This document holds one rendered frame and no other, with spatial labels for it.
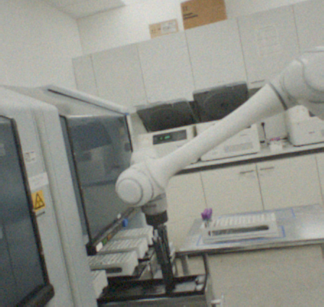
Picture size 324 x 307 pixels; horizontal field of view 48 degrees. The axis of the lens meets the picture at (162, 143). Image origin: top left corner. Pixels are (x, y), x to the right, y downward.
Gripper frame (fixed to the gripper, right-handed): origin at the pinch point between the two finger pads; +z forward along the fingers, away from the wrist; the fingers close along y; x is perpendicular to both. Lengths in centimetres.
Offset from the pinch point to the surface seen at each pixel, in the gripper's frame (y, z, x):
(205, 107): -260, -56, -2
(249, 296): -142, 85, 16
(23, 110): 31, -58, -20
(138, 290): 4.1, 4.0, -9.7
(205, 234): -28.9, -1.2, 10.3
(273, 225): -27.9, -1.8, 37.0
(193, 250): -23.0, 2.9, 5.5
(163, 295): 10.3, 3.4, 0.4
